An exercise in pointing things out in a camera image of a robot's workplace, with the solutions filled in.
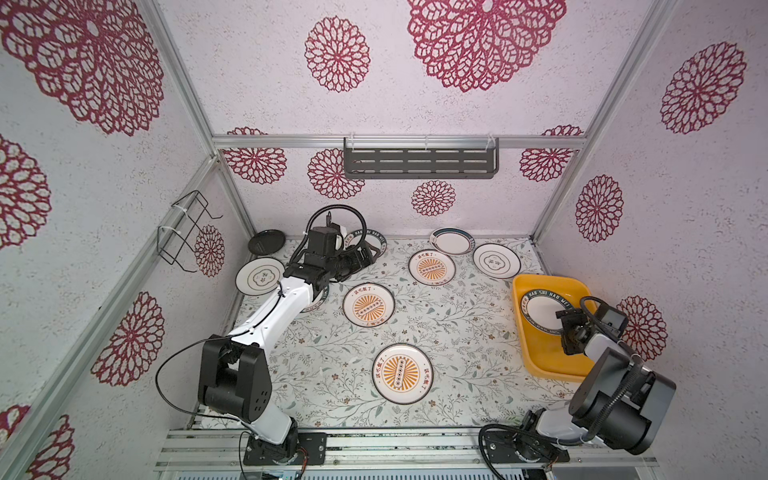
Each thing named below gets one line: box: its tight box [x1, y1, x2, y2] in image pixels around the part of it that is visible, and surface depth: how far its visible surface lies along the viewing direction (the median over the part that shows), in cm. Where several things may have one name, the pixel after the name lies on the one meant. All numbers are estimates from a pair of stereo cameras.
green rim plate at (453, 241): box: [430, 227, 476, 255], surface depth 123 cm
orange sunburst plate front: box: [371, 343, 435, 405], surface depth 87 cm
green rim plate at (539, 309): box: [520, 289, 573, 335], surface depth 102 cm
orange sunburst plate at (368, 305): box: [342, 282, 396, 328], surface depth 102 cm
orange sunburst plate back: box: [408, 249, 457, 287], surface depth 112 cm
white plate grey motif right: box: [473, 243, 521, 279], surface depth 115 cm
